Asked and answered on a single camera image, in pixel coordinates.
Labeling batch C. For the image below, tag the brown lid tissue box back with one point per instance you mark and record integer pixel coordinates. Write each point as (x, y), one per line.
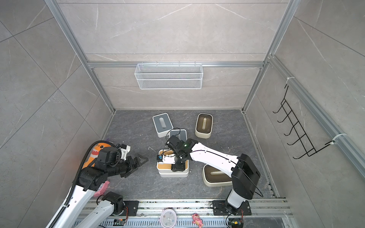
(204, 126)

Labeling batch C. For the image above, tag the black wire hook rack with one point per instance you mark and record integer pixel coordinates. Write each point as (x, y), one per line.
(297, 129)

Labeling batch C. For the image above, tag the grey lid tissue box back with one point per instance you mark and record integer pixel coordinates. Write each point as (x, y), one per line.
(163, 124)

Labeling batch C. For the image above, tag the grey lid tissue box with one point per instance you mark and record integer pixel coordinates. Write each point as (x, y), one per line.
(181, 134)
(163, 124)

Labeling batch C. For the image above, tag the pink alarm clock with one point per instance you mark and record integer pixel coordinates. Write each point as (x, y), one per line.
(103, 187)

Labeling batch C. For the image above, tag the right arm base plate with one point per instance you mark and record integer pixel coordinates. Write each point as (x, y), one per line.
(219, 207)

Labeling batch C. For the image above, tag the orange shark plush toy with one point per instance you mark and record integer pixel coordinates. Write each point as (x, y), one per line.
(90, 162)

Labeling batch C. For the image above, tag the pink bear figurine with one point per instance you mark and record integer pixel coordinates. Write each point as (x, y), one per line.
(197, 220)

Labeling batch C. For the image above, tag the brown lid tissue box front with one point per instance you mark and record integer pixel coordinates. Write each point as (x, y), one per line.
(213, 177)

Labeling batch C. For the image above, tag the white wire mesh basket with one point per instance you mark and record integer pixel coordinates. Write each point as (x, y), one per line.
(169, 76)

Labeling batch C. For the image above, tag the brown lid tissue box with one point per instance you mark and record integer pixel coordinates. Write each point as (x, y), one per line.
(204, 126)
(213, 177)

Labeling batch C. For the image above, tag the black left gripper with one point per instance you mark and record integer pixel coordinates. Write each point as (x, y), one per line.
(133, 166)

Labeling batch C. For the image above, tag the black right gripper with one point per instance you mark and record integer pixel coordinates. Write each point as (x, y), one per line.
(175, 166)

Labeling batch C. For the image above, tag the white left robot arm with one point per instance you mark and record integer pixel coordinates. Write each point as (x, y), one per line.
(88, 180)

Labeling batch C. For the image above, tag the grey lid tissue box front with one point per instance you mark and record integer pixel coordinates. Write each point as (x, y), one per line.
(181, 134)

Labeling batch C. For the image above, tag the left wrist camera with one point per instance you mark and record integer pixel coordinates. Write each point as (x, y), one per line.
(124, 150)

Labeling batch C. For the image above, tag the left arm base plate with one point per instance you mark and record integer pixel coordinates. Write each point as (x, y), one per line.
(129, 206)

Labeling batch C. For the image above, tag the bamboo lid tissue box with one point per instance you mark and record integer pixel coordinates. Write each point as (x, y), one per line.
(170, 174)
(169, 166)

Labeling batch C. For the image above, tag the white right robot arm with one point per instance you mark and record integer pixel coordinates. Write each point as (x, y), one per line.
(241, 169)

